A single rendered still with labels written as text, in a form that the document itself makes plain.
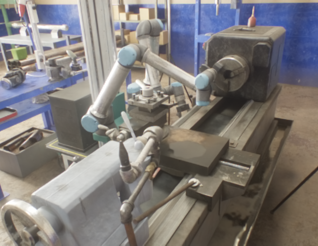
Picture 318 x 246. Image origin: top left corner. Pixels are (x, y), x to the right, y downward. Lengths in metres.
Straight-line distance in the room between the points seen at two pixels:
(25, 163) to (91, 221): 2.34
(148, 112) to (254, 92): 1.07
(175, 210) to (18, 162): 2.17
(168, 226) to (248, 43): 1.56
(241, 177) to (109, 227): 0.70
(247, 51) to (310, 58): 3.39
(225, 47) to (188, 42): 3.83
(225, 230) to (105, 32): 1.82
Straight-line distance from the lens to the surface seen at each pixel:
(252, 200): 2.07
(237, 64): 2.17
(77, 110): 2.63
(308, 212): 2.74
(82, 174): 0.98
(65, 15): 8.14
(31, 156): 3.27
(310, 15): 5.58
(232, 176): 1.43
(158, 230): 1.21
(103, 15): 2.65
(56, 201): 0.89
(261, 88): 2.40
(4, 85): 3.15
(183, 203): 1.32
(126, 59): 1.97
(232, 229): 1.85
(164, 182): 1.63
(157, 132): 1.27
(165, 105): 1.65
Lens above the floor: 1.70
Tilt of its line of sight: 27 degrees down
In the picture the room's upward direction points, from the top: 2 degrees counter-clockwise
